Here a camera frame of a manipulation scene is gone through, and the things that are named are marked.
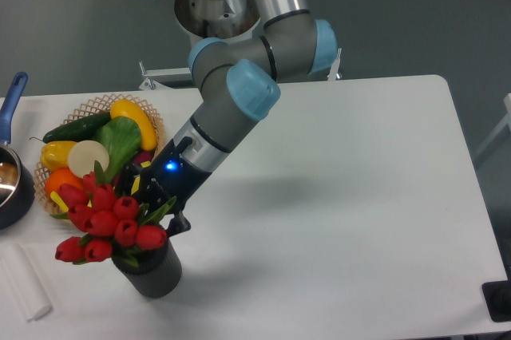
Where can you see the green cucumber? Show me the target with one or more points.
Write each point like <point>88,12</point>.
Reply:
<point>78,130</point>

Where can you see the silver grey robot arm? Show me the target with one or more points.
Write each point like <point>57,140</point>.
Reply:
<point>238,82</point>

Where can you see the black device at table edge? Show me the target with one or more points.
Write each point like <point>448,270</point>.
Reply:
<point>497,299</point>

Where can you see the blue handled saucepan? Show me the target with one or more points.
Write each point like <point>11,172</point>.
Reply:
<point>17,186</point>

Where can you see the yellow squash upper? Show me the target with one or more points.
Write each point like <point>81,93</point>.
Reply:
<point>131,110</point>

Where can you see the dark grey ribbed vase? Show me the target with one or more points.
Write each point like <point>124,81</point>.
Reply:
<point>154,273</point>

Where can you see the white metal base frame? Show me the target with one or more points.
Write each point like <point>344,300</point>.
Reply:
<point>177,78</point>

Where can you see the green lettuce leaf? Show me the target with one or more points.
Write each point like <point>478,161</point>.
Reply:
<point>122,139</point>

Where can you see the yellow squash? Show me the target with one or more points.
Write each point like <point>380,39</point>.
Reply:
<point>135,186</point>
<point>131,110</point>

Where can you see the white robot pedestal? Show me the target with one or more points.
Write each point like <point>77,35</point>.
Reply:
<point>230,20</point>

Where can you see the orange fruit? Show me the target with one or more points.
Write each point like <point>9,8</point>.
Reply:
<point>59,177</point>

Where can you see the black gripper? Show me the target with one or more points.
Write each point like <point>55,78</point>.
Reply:
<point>168,176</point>

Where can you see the white round onion slice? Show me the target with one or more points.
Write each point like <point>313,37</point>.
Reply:
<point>83,155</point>

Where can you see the woven wicker basket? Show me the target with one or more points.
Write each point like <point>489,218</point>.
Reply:
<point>93,106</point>

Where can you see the red tulip bouquet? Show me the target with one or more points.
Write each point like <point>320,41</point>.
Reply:
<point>113,225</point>

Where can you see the purple eggplant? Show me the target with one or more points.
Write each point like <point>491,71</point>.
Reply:
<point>143,157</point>

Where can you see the yellow squash lower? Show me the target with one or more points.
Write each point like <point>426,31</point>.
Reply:
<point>135,186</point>

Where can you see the white folded cloth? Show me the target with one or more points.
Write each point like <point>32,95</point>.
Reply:
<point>29,293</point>

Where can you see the yellow bell pepper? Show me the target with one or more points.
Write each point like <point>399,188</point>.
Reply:
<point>54,155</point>

